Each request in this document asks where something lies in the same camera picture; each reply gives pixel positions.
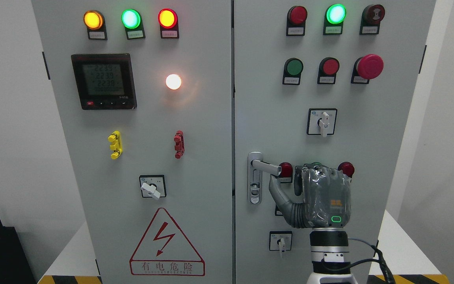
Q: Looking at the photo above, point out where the red lit indicator light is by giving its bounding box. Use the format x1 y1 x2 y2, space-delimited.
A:
157 8 179 39

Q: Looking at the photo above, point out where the red indicator light middle right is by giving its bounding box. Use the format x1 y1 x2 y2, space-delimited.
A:
337 162 355 178

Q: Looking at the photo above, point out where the dark red buzzer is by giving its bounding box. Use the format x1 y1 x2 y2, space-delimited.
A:
359 4 385 35

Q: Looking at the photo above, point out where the green indicator light top right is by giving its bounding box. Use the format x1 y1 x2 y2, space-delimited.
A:
323 4 347 35

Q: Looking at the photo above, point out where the white rotary switch lower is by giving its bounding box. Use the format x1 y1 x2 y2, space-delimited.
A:
269 230 292 258

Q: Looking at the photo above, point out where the green push button upper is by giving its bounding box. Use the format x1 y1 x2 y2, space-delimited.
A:
282 58 304 86

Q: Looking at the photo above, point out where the red electric warning sticker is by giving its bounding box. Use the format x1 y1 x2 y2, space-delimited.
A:
129 207 205 277

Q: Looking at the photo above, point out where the grey right cabinet door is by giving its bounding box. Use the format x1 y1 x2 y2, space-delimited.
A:
234 0 435 284

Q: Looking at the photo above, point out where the black box with antenna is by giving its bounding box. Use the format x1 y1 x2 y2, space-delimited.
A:
0 219 36 284

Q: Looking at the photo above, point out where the white lit indicator light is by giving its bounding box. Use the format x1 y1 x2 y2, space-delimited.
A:
166 74 182 90

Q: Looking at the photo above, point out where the grey left cabinet door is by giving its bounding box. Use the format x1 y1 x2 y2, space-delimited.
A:
32 0 233 284

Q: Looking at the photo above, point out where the red indicator light top right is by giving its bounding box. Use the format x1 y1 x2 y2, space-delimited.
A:
285 6 308 36

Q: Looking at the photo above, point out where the black digital power meter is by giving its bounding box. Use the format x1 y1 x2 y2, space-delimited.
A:
71 53 137 110

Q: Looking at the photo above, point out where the red push button upper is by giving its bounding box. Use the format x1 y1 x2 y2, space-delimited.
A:
317 56 339 84

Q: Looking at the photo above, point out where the silver door handle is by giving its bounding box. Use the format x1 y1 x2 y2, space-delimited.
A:
247 151 281 204

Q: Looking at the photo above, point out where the green indicator light top left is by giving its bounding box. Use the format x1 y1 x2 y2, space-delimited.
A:
121 9 146 40

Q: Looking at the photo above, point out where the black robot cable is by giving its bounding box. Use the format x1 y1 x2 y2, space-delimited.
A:
322 238 396 284

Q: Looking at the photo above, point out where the white rotary switch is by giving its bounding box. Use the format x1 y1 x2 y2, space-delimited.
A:
269 230 292 258
306 108 337 137

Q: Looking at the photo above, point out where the white rotary switch upper right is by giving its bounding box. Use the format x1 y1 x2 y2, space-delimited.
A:
306 108 337 137

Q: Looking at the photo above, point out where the amber indicator light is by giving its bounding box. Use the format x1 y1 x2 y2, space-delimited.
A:
83 10 108 40

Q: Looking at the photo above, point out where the red emergency stop button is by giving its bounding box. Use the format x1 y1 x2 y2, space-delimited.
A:
351 54 384 84

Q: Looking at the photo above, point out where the red indicator light middle left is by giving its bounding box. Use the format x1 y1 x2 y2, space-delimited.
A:
279 162 294 183

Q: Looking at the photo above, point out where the white rotary switch left door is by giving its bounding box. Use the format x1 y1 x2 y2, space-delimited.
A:
139 174 166 200

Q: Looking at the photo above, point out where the grey cabinet door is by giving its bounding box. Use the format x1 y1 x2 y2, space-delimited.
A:
234 0 435 284
32 0 233 284

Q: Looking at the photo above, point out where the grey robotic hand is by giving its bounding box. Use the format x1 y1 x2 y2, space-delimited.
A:
268 164 352 228

